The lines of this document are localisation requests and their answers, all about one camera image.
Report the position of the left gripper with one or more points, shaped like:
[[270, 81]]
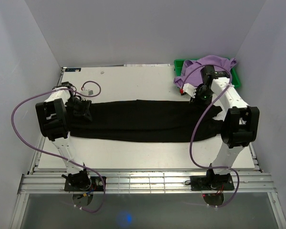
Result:
[[84, 114]]

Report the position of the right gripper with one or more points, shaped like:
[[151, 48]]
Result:
[[196, 100]]

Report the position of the black trousers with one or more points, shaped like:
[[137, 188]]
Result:
[[147, 121]]

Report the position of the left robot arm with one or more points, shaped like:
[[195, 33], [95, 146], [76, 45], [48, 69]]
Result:
[[54, 116]]

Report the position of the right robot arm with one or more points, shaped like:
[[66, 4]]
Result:
[[239, 127]]

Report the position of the purple trousers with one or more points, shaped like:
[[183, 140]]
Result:
[[194, 77]]

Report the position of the green plastic bin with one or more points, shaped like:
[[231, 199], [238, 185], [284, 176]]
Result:
[[236, 78]]

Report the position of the blue label sticker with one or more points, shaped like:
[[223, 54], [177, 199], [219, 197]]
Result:
[[72, 70]]

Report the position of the papers behind table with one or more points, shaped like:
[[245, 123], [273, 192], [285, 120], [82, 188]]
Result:
[[147, 65]]

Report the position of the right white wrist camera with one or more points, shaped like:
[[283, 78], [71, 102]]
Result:
[[189, 90]]

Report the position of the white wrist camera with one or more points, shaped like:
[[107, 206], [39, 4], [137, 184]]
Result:
[[86, 92], [189, 90]]

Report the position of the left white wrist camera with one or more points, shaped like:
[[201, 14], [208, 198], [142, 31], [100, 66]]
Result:
[[86, 92]]

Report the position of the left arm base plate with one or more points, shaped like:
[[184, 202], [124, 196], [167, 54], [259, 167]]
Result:
[[95, 184]]

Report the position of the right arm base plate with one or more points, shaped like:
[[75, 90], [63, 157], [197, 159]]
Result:
[[217, 183]]

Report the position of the aluminium frame rail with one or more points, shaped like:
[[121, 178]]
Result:
[[143, 182]]

